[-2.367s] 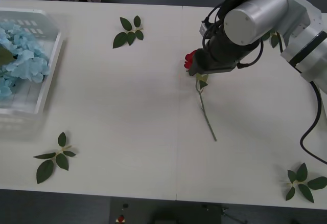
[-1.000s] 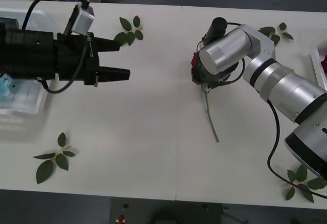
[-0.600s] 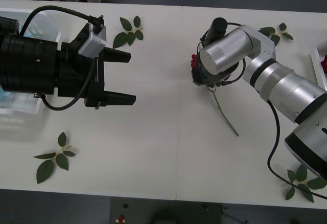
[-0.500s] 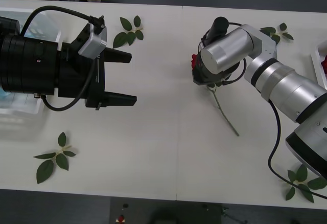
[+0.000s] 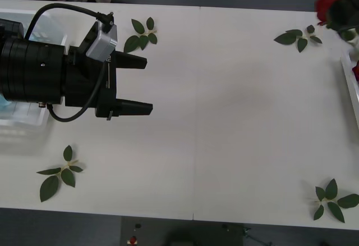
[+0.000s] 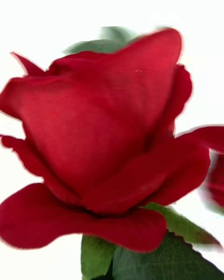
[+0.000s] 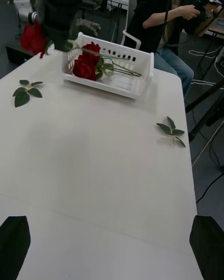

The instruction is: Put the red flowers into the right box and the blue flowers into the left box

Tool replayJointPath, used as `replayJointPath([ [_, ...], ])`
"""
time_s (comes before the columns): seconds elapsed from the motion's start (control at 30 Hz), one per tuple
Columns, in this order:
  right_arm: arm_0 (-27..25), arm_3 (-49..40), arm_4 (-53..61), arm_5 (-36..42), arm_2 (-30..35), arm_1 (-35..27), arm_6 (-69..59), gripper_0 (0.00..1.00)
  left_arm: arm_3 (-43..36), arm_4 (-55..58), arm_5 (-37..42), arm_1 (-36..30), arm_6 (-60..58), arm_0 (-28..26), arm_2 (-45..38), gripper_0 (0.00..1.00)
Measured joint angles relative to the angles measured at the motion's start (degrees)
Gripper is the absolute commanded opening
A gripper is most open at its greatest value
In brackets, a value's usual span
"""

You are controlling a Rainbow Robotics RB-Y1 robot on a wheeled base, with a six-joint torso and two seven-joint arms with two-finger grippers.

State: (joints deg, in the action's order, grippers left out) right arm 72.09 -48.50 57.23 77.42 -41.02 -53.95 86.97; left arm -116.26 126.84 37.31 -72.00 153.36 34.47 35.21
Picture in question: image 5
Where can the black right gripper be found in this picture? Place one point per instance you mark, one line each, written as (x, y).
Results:
(346, 10)

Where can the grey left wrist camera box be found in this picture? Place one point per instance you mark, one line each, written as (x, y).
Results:
(101, 45)

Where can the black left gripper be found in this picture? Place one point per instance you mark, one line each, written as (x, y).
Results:
(84, 88)

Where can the loose green leaf twig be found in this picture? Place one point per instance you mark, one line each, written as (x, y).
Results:
(335, 211)
(286, 38)
(131, 43)
(49, 187)

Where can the dark robot torso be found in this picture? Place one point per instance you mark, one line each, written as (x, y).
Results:
(182, 237)

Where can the shallow white plastic box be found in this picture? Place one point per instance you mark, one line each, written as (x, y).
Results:
(33, 116)
(347, 80)

